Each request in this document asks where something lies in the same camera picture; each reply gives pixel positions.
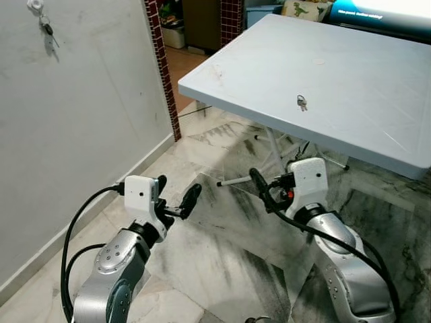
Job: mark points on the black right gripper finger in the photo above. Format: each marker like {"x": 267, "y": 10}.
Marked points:
{"x": 259, "y": 182}

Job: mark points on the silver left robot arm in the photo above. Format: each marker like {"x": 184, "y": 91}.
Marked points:
{"x": 118, "y": 264}

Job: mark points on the white metal table legs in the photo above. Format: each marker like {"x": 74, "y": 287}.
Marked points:
{"x": 236, "y": 181}

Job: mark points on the light grey plastic folding table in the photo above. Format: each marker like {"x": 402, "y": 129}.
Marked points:
{"x": 337, "y": 67}

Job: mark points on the white plastic pot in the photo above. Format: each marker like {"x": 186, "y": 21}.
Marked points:
{"x": 173, "y": 38}

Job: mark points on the red brick tiled pillar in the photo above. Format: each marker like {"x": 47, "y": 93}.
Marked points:
{"x": 231, "y": 20}

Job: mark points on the brown wooden door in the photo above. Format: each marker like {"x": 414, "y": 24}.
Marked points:
{"x": 202, "y": 23}

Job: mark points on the dinosaur print cushion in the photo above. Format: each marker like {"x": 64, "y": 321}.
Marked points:
{"x": 303, "y": 9}

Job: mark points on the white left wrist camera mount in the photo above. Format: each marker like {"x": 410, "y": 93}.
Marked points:
{"x": 140, "y": 195}

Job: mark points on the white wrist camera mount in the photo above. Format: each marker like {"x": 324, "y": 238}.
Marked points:
{"x": 308, "y": 183}
{"x": 140, "y": 195}

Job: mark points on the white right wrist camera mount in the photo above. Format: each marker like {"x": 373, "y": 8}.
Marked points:
{"x": 308, "y": 183}

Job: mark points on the white adhesive wall hook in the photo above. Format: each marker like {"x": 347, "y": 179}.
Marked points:
{"x": 35, "y": 5}

